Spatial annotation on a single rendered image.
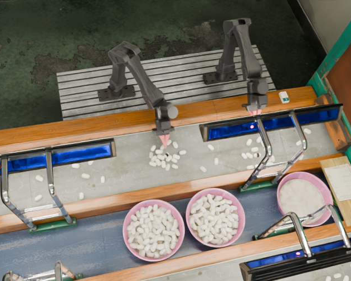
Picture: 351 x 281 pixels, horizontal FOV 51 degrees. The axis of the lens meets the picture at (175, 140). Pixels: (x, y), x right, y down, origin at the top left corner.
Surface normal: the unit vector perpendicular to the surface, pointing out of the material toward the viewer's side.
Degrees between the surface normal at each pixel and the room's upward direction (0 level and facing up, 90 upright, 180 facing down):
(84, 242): 0
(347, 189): 0
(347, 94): 90
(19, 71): 0
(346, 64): 90
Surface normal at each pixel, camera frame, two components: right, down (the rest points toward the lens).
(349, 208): 0.10, -0.46
